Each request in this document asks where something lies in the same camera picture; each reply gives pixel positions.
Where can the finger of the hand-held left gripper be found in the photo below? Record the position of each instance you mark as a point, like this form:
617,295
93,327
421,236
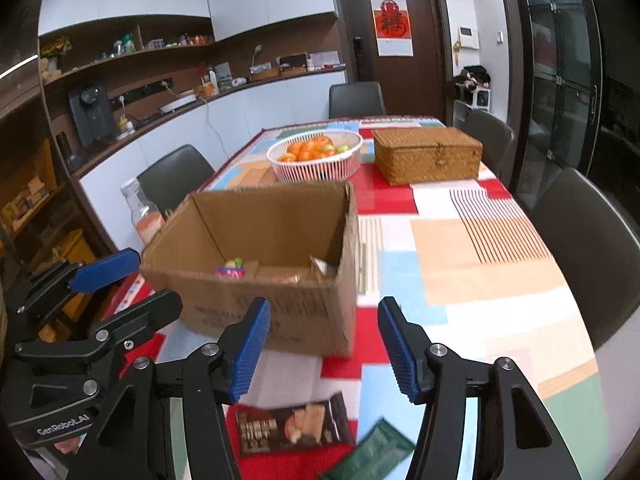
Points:
145,312
105,266

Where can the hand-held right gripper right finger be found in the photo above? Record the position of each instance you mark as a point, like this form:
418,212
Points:
400,355

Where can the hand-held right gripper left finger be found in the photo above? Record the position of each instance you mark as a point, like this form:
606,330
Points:
250,350

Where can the brown cardboard box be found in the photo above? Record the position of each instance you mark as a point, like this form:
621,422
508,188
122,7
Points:
280,310

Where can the pink snack packet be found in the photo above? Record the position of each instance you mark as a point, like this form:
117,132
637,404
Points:
229,273

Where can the small green snack packet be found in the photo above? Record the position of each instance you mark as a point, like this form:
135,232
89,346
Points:
234,263

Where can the dark brown biscuit packet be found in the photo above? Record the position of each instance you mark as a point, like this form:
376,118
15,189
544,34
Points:
295,427

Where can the dark green snack packet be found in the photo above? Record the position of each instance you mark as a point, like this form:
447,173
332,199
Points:
370,452

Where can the person's left hand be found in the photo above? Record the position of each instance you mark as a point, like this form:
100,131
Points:
67,446

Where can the yellow storage box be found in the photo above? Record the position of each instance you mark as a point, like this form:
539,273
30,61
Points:
82,250

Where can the plastic bottle with pink drink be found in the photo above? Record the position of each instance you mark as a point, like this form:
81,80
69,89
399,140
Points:
145,225

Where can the dark grey dining chair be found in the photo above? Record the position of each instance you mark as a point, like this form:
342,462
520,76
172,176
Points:
585,245
172,175
356,100
487,140

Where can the wooden display cabinet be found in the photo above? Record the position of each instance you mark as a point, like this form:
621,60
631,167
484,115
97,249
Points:
25,185

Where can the colourful patchwork tablecloth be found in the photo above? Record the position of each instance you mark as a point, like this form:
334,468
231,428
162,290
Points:
500,260

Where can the black coffee machine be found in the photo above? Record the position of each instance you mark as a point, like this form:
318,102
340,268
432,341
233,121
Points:
92,115

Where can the white plastic fruit basket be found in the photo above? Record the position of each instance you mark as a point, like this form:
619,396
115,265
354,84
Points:
315,170

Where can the woven wicker lidded box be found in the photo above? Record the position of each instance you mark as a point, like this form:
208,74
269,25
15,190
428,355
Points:
425,157

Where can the pile of oranges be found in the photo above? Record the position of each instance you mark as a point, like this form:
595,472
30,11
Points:
305,150

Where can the small green fruit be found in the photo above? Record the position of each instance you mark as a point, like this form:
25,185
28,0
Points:
327,150
342,148

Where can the yellow flower bunch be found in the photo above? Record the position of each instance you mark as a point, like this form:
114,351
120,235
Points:
55,47

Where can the white sideboard cabinet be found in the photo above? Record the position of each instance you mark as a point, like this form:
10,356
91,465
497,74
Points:
270,105

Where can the small white stool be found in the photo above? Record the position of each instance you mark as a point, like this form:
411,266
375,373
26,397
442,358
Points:
477,97

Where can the dark brown door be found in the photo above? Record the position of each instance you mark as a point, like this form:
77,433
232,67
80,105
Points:
425,85

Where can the black bag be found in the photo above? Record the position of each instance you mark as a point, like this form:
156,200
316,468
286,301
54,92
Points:
472,76

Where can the black framed glass door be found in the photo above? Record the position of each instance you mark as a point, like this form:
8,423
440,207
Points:
560,85

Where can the white intercom panel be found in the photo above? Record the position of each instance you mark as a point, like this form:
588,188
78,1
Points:
468,37

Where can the wooden wall shelf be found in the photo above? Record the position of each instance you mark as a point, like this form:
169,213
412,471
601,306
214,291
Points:
165,65

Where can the red and white wall calendar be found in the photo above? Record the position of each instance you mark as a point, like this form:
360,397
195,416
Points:
392,25

